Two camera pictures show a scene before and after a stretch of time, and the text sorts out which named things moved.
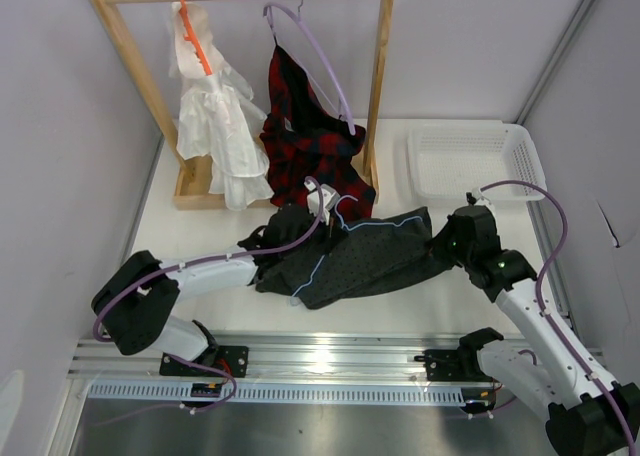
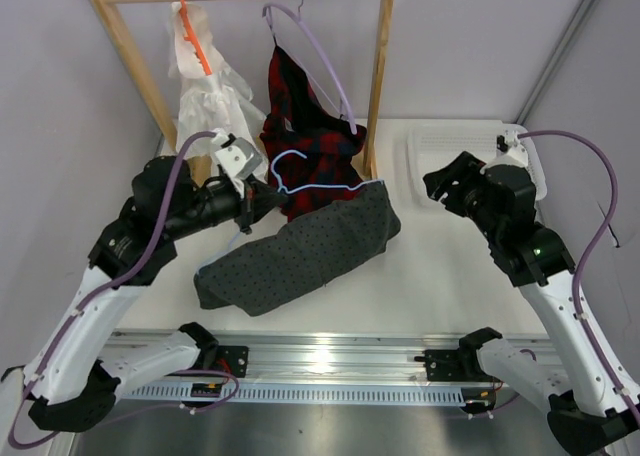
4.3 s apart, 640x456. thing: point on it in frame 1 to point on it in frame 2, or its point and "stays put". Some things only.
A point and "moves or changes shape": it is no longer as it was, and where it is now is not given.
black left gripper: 330,235 to 259,200
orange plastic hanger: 192,33 stays put
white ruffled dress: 217,123 stays put
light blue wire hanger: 351,228 to 285,195
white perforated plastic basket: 453,160 stays put
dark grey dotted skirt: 359,255 moves or changes shape
